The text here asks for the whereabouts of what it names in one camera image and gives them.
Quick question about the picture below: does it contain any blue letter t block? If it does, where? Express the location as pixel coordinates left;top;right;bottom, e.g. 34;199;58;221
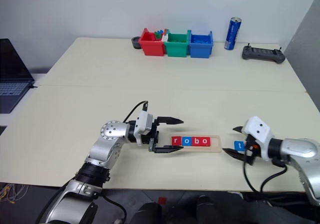
233;140;247;151

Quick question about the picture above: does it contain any wide dark rounded shape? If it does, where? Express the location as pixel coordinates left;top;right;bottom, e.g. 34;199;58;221
130;201;164;224

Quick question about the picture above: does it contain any green plastic bin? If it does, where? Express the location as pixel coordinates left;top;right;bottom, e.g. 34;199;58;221
163;29;192;58

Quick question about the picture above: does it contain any thin black body cable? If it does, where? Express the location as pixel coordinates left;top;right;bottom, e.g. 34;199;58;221
101;194;128;224

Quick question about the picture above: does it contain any bundle of thin floor wires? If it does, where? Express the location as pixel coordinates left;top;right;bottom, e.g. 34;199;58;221
0;182;30;205

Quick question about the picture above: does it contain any dark open laptop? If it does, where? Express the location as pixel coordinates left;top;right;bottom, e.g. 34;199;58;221
0;38;36;115

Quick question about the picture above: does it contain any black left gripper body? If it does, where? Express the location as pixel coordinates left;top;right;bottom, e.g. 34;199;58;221
141;118;161;152

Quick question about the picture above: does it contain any narrow dark rounded shape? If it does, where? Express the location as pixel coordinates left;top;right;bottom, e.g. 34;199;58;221
195;195;219;224

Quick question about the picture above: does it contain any long wooden letter tray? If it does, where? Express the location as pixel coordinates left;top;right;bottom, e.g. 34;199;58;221
170;134;222;154

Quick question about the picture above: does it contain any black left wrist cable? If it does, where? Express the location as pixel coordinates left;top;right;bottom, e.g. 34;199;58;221
122;100;150;123

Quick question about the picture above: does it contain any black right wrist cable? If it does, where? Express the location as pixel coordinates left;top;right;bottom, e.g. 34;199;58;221
242;138;289;193

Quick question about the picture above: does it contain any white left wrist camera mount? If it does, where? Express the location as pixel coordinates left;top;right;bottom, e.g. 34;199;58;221
133;109;154;145

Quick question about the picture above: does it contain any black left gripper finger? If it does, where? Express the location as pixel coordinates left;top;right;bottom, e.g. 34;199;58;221
153;145;185;155
156;116;185;126

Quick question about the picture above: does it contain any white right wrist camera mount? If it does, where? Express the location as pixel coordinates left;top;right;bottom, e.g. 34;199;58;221
242;116;275;161

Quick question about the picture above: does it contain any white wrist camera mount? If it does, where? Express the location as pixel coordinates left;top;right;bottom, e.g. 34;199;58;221
242;116;275;161
133;109;154;145

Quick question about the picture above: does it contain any black round holder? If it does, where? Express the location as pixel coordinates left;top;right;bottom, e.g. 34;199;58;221
131;36;142;50

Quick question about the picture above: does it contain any grey handheld remote controller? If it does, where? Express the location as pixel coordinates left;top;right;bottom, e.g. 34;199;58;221
241;43;287;65

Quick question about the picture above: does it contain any blue plastic bin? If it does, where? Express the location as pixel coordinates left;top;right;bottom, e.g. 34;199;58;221
188;30;214;59

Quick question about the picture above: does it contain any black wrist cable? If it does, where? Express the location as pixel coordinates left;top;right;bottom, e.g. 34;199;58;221
242;138;289;193
122;100;150;123

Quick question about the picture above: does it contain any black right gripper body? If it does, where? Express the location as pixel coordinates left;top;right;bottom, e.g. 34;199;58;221
244;133;261;166

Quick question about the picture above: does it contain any blue drink can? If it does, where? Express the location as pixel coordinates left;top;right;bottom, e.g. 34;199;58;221
223;17;243;51

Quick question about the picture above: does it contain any red plastic bin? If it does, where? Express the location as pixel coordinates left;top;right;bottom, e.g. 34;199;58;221
137;28;168;57

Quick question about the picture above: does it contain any grey partition panel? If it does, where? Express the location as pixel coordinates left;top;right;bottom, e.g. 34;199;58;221
281;0;320;95

